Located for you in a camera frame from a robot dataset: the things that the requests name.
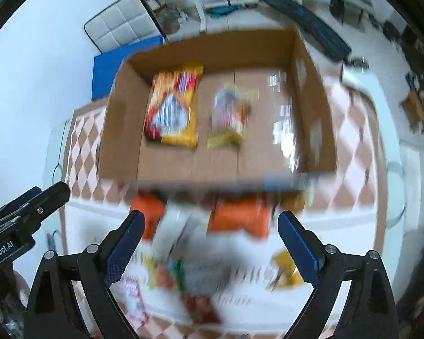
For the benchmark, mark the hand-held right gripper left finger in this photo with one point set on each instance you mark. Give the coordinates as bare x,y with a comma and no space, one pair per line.
122,254

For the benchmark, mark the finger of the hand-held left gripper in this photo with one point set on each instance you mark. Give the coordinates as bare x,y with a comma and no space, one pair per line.
21,199
51,199

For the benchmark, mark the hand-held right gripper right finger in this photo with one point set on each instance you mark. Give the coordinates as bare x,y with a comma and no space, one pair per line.
300,250

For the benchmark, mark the small yellow snack packet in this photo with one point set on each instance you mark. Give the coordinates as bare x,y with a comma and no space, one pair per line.
286,266

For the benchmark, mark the red white snack packet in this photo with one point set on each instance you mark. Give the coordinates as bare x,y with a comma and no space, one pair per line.
134,296

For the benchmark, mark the orange snack packet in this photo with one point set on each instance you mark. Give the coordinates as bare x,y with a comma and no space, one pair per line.
146,215
240,219

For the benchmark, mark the colourful candy packet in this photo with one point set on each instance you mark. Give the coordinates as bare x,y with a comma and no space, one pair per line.
166,272

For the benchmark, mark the white grey snack packet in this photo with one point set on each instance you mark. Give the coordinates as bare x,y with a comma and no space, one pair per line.
178,229

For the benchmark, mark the blue snack packet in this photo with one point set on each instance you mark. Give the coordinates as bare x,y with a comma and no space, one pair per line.
282,183

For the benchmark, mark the brown snack packet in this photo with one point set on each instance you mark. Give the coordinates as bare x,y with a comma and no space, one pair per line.
201,309

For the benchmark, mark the cardboard box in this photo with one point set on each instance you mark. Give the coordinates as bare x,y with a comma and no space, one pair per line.
219,159

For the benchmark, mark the red yellow snack bag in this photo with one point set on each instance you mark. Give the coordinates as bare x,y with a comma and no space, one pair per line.
173,113

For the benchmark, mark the clear snack bag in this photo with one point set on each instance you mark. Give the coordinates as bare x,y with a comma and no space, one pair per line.
229,109

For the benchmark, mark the blue floor mat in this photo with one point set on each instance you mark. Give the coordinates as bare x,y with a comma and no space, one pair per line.
109,67

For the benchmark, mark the wooden stool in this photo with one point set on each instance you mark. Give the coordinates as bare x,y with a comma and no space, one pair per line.
418,107

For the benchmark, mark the white padded stool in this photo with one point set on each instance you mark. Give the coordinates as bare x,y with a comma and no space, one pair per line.
120,24

